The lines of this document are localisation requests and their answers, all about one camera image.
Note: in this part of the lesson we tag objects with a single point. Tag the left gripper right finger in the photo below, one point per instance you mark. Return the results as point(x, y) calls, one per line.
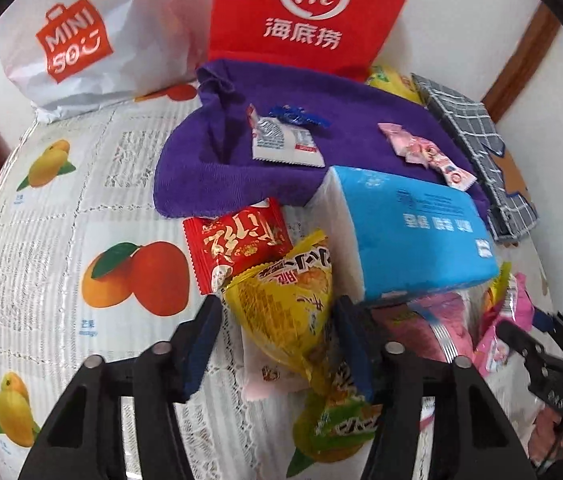
point(472, 435)

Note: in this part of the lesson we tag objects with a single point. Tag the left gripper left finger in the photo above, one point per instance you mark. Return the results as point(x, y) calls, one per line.
point(82, 437)

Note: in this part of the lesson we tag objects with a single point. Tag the pink snack bag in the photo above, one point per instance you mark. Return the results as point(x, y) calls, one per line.
point(435, 327)

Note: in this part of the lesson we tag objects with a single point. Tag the green chicken snack bag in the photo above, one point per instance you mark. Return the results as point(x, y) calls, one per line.
point(334, 427)

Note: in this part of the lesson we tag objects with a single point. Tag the pale pink packet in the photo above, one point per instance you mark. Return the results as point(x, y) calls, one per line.
point(264, 377)

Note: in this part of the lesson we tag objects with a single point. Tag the yellow triangular snack packet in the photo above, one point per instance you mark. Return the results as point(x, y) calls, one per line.
point(284, 307)

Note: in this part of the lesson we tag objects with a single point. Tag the red snack packet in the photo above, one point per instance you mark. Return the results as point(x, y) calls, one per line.
point(224, 247)

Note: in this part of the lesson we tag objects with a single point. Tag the Lotso lollipop snack packet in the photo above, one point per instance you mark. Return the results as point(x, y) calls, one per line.
point(420, 151)

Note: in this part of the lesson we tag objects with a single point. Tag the small blue white packet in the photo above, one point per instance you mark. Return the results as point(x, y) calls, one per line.
point(285, 136)

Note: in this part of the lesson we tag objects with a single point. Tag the grey checked star cloth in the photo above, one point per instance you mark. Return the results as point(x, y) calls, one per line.
point(512, 214)

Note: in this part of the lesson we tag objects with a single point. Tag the blue tissue pack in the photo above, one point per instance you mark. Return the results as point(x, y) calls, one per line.
point(394, 238)

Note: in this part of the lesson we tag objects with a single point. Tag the yellow chips bag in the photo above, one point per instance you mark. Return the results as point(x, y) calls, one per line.
point(386, 78)

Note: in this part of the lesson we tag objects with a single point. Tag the purple towel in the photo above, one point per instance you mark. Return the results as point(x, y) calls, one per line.
point(206, 167)

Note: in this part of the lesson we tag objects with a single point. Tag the red Haidilao paper bag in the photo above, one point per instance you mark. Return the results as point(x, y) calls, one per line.
point(338, 37)

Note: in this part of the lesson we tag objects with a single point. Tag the white Miniso plastic bag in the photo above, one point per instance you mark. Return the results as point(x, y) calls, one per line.
point(69, 57)

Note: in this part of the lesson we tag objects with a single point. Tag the brown wooden door frame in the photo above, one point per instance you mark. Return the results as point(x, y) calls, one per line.
point(520, 68)

